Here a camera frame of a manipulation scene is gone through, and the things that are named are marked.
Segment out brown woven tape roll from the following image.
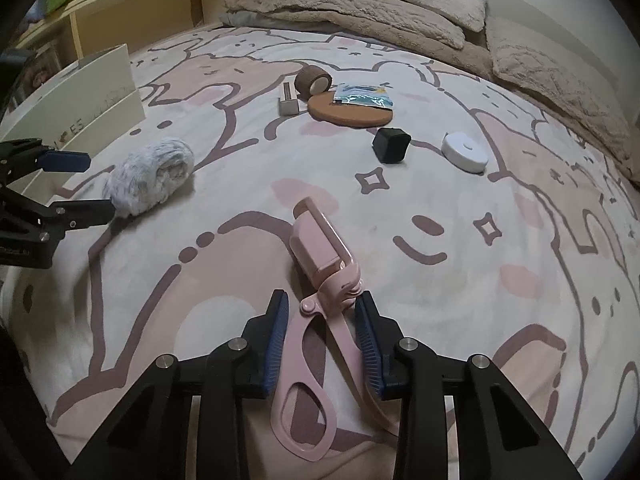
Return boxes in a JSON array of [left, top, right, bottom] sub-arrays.
[[294, 66, 335, 98]]

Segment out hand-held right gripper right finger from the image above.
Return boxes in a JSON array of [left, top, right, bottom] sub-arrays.
[[354, 291, 586, 480]]

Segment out small black cube box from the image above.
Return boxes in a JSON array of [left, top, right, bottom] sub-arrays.
[[371, 127, 412, 164]]

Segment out white yarn ball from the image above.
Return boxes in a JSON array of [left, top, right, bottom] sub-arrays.
[[102, 141, 196, 218]]

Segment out pink scissors with cap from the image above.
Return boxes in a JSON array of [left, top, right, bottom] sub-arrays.
[[270, 199, 401, 463]]

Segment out white ribbed rectangular box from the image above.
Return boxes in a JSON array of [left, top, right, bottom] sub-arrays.
[[278, 82, 301, 118]]

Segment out blue foil packet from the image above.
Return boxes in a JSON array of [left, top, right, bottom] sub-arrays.
[[332, 81, 396, 109]]

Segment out white round tape measure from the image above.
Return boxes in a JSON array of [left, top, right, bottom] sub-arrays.
[[441, 131, 489, 174]]

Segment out printed bear blanket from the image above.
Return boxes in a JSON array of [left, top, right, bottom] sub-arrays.
[[0, 25, 640, 480]]

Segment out white cardboard box container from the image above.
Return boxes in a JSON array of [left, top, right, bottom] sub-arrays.
[[0, 44, 147, 206]]

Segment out pale bed headboard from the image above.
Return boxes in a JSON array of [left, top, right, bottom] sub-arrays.
[[482, 0, 626, 106]]

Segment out square quilted grey pillow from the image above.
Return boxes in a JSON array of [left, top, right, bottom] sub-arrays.
[[485, 15, 636, 161]]

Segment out beige fleece blanket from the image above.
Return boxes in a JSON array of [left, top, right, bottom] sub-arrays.
[[222, 0, 640, 184]]

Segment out wooden bedside shelf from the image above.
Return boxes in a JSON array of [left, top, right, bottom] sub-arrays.
[[15, 0, 290, 63]]

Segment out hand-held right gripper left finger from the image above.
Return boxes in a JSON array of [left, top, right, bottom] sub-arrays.
[[65, 289, 291, 480]]

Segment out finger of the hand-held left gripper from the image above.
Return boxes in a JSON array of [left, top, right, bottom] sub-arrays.
[[0, 139, 92, 183], [49, 199, 115, 232]]

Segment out round cork coaster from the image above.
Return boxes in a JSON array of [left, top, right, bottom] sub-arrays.
[[306, 89, 394, 128]]

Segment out long quilted grey pillow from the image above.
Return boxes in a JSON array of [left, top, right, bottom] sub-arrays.
[[239, 0, 466, 50]]

